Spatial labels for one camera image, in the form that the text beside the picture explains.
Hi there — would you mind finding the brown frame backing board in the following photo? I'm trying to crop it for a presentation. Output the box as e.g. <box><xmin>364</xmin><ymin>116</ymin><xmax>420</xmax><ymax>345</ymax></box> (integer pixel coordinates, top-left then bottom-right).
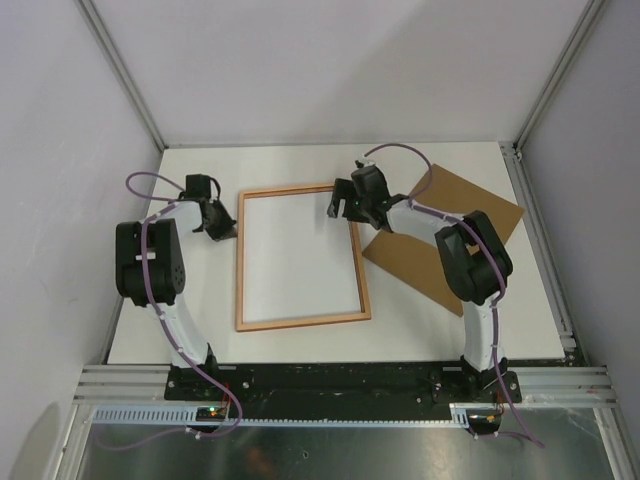
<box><xmin>360</xmin><ymin>163</ymin><xmax>526</xmax><ymax>317</ymax></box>

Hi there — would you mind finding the printed photo sheet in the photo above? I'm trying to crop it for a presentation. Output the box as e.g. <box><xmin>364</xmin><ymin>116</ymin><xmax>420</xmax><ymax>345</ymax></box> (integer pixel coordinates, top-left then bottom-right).
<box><xmin>241</xmin><ymin>191</ymin><xmax>364</xmax><ymax>321</ymax></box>

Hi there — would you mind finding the orange wooden picture frame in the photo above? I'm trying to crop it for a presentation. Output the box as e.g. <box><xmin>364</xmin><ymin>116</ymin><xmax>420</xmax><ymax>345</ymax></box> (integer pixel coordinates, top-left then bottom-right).
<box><xmin>233</xmin><ymin>183</ymin><xmax>373</xmax><ymax>333</ymax></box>

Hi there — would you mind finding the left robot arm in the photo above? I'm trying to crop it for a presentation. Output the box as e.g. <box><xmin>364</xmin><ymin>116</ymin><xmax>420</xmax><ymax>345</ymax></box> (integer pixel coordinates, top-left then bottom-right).
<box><xmin>115</xmin><ymin>174</ymin><xmax>237</xmax><ymax>401</ymax></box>

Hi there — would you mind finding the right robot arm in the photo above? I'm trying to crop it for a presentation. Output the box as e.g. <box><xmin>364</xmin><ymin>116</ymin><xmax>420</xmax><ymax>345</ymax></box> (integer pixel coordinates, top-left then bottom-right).
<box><xmin>327</xmin><ymin>163</ymin><xmax>513</xmax><ymax>401</ymax></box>

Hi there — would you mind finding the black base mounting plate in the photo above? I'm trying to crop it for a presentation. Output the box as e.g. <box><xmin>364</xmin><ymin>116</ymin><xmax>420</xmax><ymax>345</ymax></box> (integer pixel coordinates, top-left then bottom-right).
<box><xmin>164</xmin><ymin>360</ymin><xmax>524</xmax><ymax>422</ymax></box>

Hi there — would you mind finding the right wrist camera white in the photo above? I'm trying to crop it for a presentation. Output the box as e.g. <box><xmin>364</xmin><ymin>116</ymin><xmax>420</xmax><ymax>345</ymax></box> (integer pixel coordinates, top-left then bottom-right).
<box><xmin>354</xmin><ymin>157</ymin><xmax>376</xmax><ymax>169</ymax></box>

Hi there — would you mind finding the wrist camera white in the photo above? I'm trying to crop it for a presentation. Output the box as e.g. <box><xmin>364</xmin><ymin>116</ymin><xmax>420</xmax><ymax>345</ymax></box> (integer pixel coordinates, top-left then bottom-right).
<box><xmin>179</xmin><ymin>174</ymin><xmax>221</xmax><ymax>201</ymax></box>
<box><xmin>354</xmin><ymin>157</ymin><xmax>376</xmax><ymax>169</ymax></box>

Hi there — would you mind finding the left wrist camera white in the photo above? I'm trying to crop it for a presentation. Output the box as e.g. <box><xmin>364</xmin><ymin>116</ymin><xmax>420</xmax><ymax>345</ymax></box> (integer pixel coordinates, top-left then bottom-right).
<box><xmin>179</xmin><ymin>174</ymin><xmax>221</xmax><ymax>201</ymax></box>

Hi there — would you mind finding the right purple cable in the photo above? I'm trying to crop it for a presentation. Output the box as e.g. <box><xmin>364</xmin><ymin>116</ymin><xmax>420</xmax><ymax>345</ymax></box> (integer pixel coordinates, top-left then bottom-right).
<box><xmin>363</xmin><ymin>143</ymin><xmax>546</xmax><ymax>449</ymax></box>

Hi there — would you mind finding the purple cable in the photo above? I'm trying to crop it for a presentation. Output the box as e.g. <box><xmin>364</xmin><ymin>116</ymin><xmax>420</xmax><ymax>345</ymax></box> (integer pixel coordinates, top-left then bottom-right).
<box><xmin>94</xmin><ymin>172</ymin><xmax>245</xmax><ymax>451</ymax></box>
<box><xmin>363</xmin><ymin>143</ymin><xmax>546</xmax><ymax>449</ymax></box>

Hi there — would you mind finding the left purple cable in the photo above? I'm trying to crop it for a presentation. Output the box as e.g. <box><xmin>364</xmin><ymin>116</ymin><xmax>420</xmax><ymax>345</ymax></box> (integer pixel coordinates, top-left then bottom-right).
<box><xmin>94</xmin><ymin>172</ymin><xmax>245</xmax><ymax>451</ymax></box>

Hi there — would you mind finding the grey slotted cable duct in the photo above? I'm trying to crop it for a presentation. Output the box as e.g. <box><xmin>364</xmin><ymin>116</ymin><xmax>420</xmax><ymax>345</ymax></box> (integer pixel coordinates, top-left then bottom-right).
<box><xmin>90</xmin><ymin>404</ymin><xmax>469</xmax><ymax>429</ymax></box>

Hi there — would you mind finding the aluminium right side rail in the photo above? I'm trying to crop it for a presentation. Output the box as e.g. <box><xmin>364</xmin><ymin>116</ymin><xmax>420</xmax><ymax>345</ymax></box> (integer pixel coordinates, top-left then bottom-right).
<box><xmin>498</xmin><ymin>142</ymin><xmax>580</xmax><ymax>364</ymax></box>

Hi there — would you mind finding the aluminium rail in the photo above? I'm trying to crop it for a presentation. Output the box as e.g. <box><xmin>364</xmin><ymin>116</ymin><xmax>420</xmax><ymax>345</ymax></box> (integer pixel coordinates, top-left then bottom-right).
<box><xmin>498</xmin><ymin>142</ymin><xmax>580</xmax><ymax>364</ymax></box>
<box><xmin>74</xmin><ymin>365</ymin><xmax>619</xmax><ymax>408</ymax></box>

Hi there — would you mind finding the left aluminium corner post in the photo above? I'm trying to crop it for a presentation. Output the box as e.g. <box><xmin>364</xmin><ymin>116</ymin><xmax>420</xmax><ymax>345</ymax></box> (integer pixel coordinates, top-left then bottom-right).
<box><xmin>75</xmin><ymin>0</ymin><xmax>167</xmax><ymax>153</ymax></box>

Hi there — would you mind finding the aluminium corner post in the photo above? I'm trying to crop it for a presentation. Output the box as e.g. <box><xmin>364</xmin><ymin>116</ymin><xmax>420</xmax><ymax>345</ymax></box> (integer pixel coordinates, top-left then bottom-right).
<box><xmin>75</xmin><ymin>0</ymin><xmax>167</xmax><ymax>153</ymax></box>
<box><xmin>512</xmin><ymin>0</ymin><xmax>610</xmax><ymax>152</ymax></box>

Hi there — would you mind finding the aluminium front rail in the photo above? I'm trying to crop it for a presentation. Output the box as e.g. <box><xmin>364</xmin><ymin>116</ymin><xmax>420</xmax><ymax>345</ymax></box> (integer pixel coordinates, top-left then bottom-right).
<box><xmin>74</xmin><ymin>365</ymin><xmax>619</xmax><ymax>408</ymax></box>

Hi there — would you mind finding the right aluminium corner post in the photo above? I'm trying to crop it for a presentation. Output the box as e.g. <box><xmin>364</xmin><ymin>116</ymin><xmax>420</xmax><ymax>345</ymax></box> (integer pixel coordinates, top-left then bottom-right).
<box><xmin>512</xmin><ymin>0</ymin><xmax>610</xmax><ymax>152</ymax></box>

